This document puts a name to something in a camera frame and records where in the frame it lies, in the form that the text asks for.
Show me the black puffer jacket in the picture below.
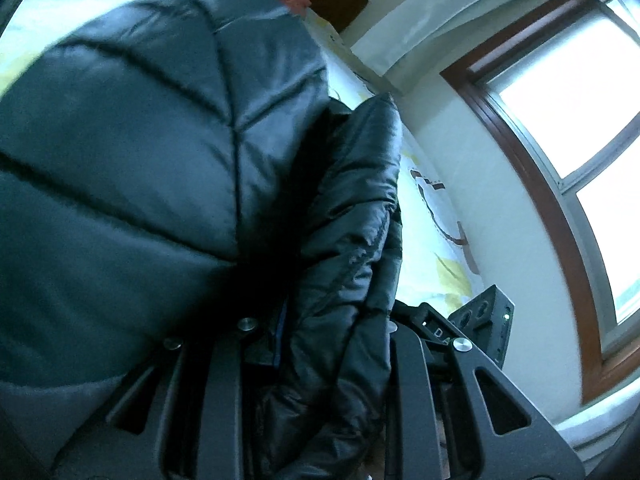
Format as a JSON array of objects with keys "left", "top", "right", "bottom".
[{"left": 1, "top": 0, "right": 402, "bottom": 479}]

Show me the brown framed right window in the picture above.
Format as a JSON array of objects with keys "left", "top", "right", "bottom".
[{"left": 442, "top": 0, "right": 639, "bottom": 401}]

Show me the white right curtain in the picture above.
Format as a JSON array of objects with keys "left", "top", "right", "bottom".
[{"left": 352, "top": 0, "right": 524, "bottom": 92}]

